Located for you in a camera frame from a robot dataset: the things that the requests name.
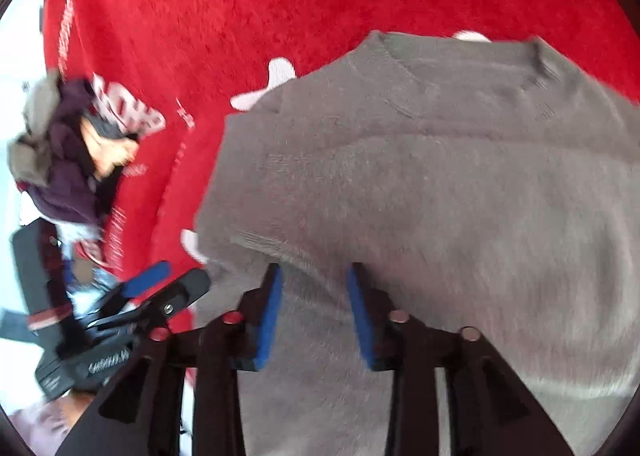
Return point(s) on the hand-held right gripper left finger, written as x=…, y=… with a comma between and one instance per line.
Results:
x=266, y=323

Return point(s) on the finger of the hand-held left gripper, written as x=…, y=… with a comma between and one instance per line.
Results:
x=147, y=278
x=182, y=293

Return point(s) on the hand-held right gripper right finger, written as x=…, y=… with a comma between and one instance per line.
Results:
x=361, y=323

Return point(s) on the grey knit sweater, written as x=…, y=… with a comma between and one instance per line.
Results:
x=400, y=186

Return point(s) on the person's left forearm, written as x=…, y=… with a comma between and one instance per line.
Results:
x=40, y=428

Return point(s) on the pile of mixed clothes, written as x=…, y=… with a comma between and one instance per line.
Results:
x=67, y=175

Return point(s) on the beige grey garment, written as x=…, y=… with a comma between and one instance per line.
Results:
x=32, y=155

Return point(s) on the tan cloth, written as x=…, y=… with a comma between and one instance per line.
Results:
x=110, y=148

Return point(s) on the red printed blanket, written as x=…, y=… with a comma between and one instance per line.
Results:
x=225, y=10

